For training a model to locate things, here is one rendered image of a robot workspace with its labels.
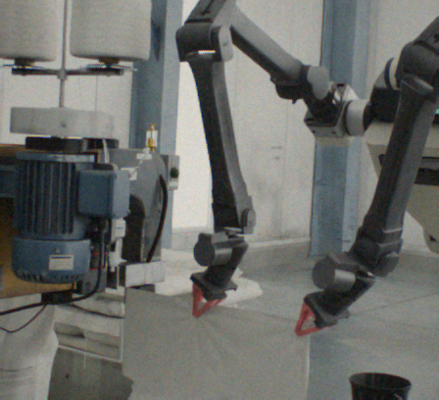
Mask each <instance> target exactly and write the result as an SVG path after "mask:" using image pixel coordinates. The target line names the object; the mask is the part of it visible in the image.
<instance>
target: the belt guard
mask: <svg viewBox="0 0 439 400"><path fill-rule="evenodd" d="M10 133H12V134H26V135H62V136H81V137H107V138H117V137H119V116H116V115H113V114H109V113H105V112H102V111H93V110H80V109H66V108H31V107H11V110H10Z"/></svg>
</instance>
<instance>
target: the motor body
mask: <svg viewBox="0 0 439 400"><path fill-rule="evenodd" d="M17 159H19V160H18V161H16V167H15V191H14V215H13V227H14V228H16V229H18V230H19V234H16V235H14V236H13V239H12V242H11V245H12V269H13V272H14V273H15V275H16V277H18V278H20V279H22V280H24V281H28V282H34V283H47V284H62V283H72V282H77V281H80V280H82V279H83V278H85V276H86V275H87V273H88V270H89V259H90V249H92V248H93V246H92V245H90V244H91V239H90V238H89V237H88V236H85V235H86V222H90V217H86V216H80V215H79V214H78V211H77V209H76V190H77V177H78V176H79V174H80V172H81V171H89V170H93V164H92V163H93V162H94V156H93V155H88V154H75V153H61V154H60V153H50V152H35V151H19V152H17Z"/></svg>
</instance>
